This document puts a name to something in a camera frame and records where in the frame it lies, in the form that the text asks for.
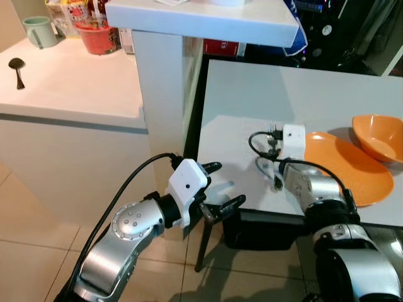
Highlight black table leg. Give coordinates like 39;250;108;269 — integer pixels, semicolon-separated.
195;220;212;273

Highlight orange flat plate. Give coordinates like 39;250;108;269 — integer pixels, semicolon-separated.
304;131;395;208

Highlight orange deep bowl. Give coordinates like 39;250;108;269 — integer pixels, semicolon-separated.
351;115;403;165

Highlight red box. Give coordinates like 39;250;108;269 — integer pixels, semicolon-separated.
203;39;241;58

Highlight blue plastic bag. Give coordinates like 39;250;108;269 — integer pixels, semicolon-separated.
282;0;310;58

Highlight black appliance with lights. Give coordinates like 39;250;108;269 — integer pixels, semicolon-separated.
296;0;403;71

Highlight white raised counter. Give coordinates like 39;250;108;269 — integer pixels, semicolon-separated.
105;0;300;241

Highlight low white counter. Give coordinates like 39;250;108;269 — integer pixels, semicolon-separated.
0;35;149;228

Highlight red noodle bowl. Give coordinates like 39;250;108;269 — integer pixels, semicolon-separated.
74;21;120;56

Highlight colourful snack packets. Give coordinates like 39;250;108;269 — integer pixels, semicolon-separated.
45;0;111;37

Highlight green mug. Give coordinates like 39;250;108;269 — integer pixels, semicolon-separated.
23;16;59;50

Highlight black spoon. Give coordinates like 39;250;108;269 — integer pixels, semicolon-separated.
8;58;26;91

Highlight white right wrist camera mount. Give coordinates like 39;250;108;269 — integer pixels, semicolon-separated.
281;123;307;162

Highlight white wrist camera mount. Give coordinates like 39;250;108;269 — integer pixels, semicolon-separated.
167;159;210;229
281;123;307;162

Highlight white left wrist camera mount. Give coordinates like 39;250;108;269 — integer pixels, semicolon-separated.
167;159;210;229

